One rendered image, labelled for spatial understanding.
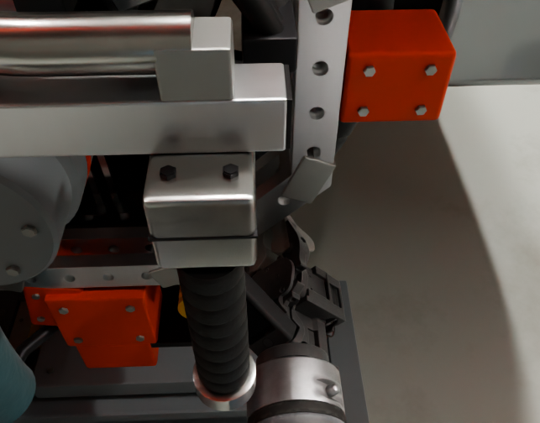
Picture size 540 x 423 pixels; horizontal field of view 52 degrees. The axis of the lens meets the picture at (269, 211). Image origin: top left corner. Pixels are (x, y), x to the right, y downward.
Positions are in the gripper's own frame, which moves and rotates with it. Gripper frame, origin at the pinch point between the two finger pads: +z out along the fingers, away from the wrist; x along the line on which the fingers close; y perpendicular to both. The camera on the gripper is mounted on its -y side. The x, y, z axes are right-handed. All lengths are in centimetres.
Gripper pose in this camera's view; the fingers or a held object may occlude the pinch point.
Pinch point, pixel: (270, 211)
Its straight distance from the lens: 65.9
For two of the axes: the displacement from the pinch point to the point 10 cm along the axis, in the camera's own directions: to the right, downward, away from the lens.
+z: -0.4, -7.3, 6.8
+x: 7.1, -5.0, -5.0
